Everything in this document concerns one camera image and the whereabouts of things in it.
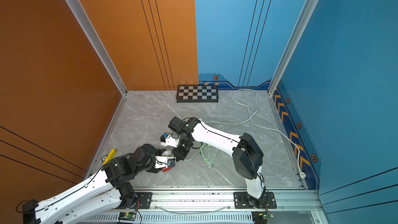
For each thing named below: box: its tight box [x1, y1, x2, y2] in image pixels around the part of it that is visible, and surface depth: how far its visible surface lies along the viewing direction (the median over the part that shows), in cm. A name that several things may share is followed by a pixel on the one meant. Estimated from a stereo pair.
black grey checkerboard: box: [176, 85, 219, 103], surface depth 115 cm
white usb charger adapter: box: [161, 150, 173, 158], surface depth 75 cm
